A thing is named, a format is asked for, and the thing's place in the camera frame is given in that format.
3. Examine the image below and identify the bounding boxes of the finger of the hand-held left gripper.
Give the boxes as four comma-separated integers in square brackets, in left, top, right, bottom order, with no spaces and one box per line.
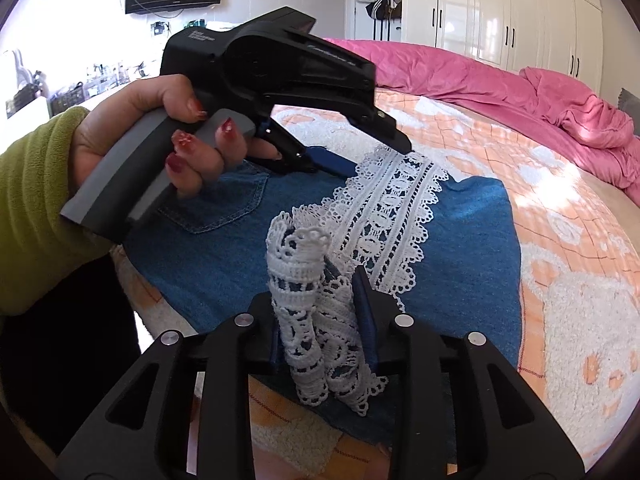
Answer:
[349,106,413,154]
[259,121,354,178]

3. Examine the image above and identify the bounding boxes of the pink duvet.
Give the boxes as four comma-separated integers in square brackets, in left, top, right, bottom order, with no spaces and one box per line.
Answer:
[322,37,640,191]

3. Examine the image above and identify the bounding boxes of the person's dark clothing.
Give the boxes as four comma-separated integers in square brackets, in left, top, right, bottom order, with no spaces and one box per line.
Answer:
[0,247,143,461]

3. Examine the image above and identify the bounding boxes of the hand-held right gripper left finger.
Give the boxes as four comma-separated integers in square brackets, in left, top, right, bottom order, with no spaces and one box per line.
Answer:
[55,292,282,480]

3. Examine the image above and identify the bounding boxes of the beige bed sheet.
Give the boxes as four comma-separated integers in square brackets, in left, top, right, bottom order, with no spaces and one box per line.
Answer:
[575,170,640,311]

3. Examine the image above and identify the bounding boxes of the white door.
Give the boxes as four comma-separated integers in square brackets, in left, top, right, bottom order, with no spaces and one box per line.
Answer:
[345,0,404,42]

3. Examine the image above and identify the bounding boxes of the orange checked bed blanket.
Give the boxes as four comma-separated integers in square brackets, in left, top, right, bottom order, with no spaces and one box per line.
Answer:
[112,87,640,480]

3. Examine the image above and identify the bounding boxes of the white wardrobe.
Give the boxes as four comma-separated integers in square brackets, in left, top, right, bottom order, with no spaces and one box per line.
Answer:
[402,0,607,92]

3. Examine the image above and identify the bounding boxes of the person's left hand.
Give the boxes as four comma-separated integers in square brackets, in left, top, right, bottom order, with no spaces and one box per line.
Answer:
[70,74,284,199]

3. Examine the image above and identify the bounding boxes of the person's left forearm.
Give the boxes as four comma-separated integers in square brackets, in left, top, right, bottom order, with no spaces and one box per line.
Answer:
[0,106,117,317]

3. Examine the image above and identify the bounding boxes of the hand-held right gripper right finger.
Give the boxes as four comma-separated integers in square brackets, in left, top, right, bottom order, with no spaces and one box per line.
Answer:
[351,266,587,480]

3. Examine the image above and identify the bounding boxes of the blue denim pants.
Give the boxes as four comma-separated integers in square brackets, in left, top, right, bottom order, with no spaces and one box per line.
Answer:
[122,144,524,442]

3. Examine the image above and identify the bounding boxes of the grey padded headboard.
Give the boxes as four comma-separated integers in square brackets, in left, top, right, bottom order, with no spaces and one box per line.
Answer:
[617,87,640,139]

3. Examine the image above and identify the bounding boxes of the desk clutter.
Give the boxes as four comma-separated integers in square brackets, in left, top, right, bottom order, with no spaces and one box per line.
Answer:
[0,49,151,122]

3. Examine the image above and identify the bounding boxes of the black striped hanging bag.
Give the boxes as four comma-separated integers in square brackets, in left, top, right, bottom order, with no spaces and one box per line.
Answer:
[366,0,396,24]

